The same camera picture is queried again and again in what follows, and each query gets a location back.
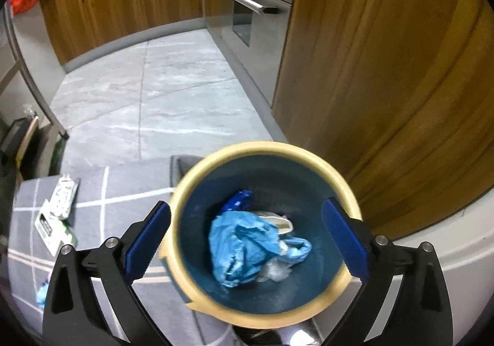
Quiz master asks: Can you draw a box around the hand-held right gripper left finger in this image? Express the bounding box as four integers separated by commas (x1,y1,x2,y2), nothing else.
42,200,172,346

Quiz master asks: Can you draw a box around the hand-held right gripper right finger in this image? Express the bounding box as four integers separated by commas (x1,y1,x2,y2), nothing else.
321,197,453,346

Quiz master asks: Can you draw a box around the clear plastic wrap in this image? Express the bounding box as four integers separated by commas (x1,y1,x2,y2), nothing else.
260,256,294,282

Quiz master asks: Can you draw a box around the blue wrapper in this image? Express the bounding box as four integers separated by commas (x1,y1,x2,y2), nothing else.
222,190,253,213

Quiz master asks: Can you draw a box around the blue bin with cream rim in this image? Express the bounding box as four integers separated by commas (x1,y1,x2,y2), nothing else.
160,141,363,322

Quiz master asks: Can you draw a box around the grey mat with white lines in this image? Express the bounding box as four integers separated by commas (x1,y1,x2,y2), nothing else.
8,155,322,346

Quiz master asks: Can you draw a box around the silver foil packet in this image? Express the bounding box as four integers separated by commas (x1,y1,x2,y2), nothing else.
48,175,81,220

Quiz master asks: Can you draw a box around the white and green box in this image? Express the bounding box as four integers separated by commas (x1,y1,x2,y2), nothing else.
35,199,78,257

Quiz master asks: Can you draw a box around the small blue scrap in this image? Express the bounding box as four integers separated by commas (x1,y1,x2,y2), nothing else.
36,280,50,309

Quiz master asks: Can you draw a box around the tall wooden cabinet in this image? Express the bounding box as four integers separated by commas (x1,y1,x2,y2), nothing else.
272,0,494,247

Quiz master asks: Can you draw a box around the metal table leg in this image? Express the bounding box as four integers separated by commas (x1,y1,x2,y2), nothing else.
5,2,70,140

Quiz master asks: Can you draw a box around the wooden handle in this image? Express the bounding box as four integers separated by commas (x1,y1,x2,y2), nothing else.
17,116,40,160

